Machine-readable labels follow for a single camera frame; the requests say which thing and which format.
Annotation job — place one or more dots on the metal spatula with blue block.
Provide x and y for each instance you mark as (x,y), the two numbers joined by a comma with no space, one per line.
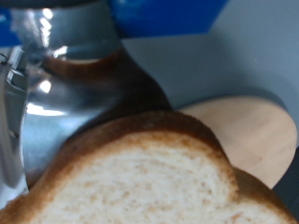
(78,31)

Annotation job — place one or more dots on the white bread slice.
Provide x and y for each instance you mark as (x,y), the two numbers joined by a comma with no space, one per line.
(140,186)

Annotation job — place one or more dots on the round wooden cutting board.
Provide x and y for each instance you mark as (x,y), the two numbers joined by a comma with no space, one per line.
(249,133)

